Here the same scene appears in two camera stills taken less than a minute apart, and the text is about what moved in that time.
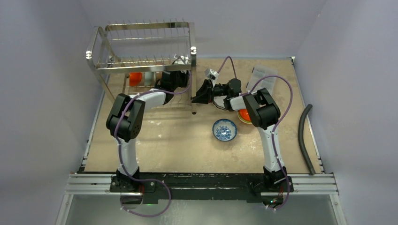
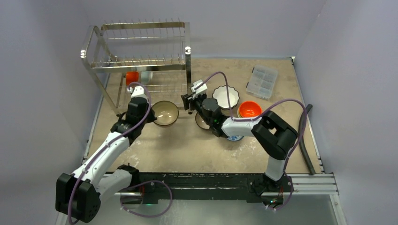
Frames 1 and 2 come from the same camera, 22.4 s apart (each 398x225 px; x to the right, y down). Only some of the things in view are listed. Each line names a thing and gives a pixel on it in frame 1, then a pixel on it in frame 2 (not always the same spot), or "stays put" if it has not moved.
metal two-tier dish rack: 155,58 stays put
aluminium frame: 322,184 stays put
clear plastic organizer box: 260,71 stays put
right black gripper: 208,93 to 189,101
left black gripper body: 181,80 to 149,118
